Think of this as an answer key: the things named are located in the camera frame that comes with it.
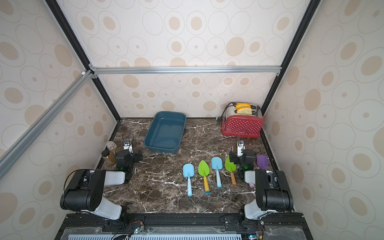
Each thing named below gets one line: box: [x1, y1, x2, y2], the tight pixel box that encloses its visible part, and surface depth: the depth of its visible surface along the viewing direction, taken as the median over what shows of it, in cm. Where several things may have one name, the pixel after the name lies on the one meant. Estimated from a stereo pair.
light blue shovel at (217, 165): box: [211, 157, 223, 188], surface depth 95 cm
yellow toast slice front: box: [237, 108, 252, 115], surface depth 100 cm
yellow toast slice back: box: [235, 103, 252, 110], surface depth 102 cm
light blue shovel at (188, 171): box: [182, 163, 195, 197], surface depth 92 cm
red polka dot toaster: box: [221, 102, 266, 138], surface depth 102 cm
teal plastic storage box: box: [144, 111, 187, 153], surface depth 115 cm
